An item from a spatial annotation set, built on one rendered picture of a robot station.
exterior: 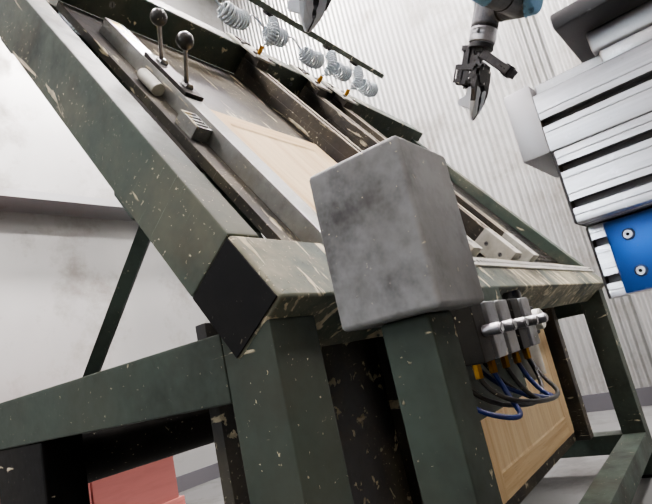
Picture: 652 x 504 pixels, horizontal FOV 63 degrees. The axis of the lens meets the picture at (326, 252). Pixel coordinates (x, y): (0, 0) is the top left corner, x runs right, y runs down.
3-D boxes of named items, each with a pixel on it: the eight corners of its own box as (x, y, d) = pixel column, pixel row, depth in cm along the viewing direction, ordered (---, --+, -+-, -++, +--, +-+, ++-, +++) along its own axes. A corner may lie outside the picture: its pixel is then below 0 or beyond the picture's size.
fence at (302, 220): (325, 267, 89) (337, 248, 88) (98, 31, 136) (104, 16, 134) (342, 267, 93) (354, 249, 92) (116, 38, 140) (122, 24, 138)
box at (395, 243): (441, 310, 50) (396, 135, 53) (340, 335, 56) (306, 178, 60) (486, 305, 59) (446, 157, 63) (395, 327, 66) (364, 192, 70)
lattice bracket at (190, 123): (190, 139, 106) (197, 126, 104) (174, 121, 109) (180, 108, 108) (206, 143, 109) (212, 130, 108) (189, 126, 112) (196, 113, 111)
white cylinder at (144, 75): (134, 77, 119) (150, 94, 115) (139, 65, 118) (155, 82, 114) (145, 81, 122) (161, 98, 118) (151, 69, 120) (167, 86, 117)
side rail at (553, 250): (564, 284, 241) (581, 265, 237) (400, 155, 295) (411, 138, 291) (568, 284, 247) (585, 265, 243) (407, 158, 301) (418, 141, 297)
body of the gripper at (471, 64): (463, 91, 158) (470, 50, 157) (490, 91, 153) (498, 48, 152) (451, 84, 152) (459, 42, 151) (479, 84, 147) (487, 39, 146)
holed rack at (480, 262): (438, 264, 109) (440, 262, 109) (428, 255, 111) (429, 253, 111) (593, 272, 241) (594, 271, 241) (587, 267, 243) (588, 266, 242)
